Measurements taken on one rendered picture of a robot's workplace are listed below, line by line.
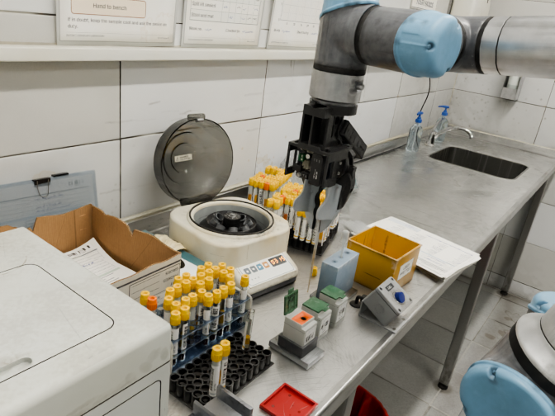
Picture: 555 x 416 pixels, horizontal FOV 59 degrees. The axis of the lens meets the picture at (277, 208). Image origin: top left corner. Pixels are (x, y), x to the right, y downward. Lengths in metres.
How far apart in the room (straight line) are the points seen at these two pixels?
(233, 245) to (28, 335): 0.62
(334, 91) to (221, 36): 0.70
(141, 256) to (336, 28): 0.58
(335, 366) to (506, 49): 0.59
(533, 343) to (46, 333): 0.49
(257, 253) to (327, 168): 0.44
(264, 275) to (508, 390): 0.62
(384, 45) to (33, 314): 0.48
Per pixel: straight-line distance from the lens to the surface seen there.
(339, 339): 1.00
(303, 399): 0.86
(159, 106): 1.24
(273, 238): 1.10
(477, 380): 0.62
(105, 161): 1.18
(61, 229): 1.09
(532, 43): 0.69
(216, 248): 1.03
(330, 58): 0.69
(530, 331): 0.61
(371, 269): 1.16
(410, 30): 0.62
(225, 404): 0.77
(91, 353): 0.45
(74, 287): 0.54
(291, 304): 0.91
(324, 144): 0.70
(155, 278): 0.89
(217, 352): 0.75
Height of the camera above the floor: 1.46
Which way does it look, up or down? 22 degrees down
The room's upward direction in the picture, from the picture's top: 8 degrees clockwise
